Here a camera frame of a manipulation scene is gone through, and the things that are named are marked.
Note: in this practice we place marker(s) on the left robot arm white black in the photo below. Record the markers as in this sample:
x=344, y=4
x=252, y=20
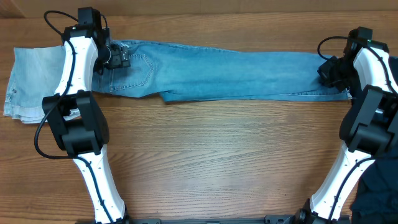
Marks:
x=76, y=121

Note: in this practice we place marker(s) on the brown cardboard backboard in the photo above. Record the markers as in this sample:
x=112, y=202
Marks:
x=36, y=8

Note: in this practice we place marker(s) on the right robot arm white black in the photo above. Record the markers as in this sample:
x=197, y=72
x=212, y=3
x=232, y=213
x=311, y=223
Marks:
x=368, y=131

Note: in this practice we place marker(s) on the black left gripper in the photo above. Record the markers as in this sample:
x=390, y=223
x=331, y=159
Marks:
x=123, y=57

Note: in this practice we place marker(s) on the folded light blue jeans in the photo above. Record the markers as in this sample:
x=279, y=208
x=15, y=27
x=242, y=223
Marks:
x=36, y=74

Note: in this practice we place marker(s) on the medium blue denim jeans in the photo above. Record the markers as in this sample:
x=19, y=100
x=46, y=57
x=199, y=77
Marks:
x=191, y=73

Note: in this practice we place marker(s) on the dark navy garment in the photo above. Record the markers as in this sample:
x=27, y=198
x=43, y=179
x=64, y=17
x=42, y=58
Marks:
x=376, y=198

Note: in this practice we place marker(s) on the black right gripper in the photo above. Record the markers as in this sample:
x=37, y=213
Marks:
x=325, y=72

